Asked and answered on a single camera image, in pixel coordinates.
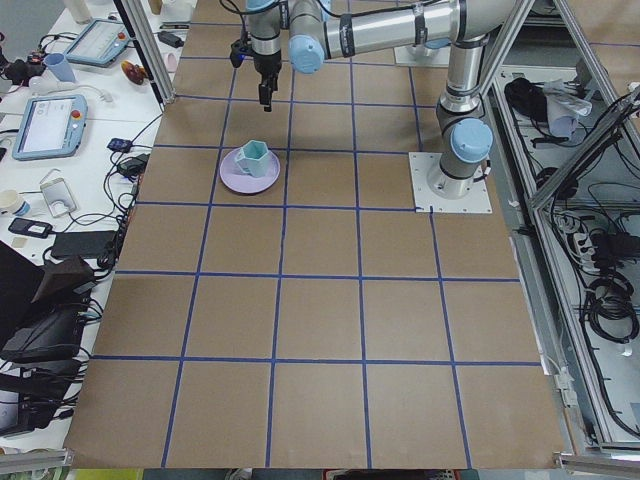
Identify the upper blue teach pendant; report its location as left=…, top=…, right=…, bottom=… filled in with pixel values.
left=64, top=19, right=130, bottom=67

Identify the pink cup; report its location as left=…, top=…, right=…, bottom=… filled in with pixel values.
left=163, top=52, right=178, bottom=73

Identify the light green faceted mug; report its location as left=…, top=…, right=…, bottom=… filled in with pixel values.
left=233, top=140, right=270, bottom=178

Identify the lower blue teach pendant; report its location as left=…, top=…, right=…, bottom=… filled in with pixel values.
left=12, top=95, right=88, bottom=161

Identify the lilac plate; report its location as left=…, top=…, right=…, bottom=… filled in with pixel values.
left=219, top=148, right=280, bottom=194

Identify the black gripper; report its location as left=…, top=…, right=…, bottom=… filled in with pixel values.
left=229, top=39, right=281, bottom=111

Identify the paper cup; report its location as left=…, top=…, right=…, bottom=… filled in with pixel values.
left=0, top=189, right=30, bottom=216

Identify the red brown toy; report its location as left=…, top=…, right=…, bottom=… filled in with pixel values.
left=120, top=60, right=148, bottom=85

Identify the aluminium frame post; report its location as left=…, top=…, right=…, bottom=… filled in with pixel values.
left=114, top=0, right=175, bottom=106

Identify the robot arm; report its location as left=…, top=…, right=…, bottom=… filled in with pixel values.
left=221, top=0, right=531, bottom=199

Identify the light blue plastic cup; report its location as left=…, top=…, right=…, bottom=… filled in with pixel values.
left=43, top=52, right=76, bottom=83

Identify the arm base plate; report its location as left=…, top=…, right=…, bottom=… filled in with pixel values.
left=408, top=152, right=493, bottom=214
left=394, top=45, right=450, bottom=68

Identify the blue teach pendant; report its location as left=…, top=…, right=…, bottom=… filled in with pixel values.
left=12, top=95, right=88, bottom=161
left=64, top=19, right=130, bottom=67

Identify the black power adapter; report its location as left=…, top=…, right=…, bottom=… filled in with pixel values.
left=157, top=31, right=184, bottom=48

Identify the metal tin box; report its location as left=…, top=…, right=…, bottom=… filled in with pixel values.
left=40, top=178, right=78, bottom=218

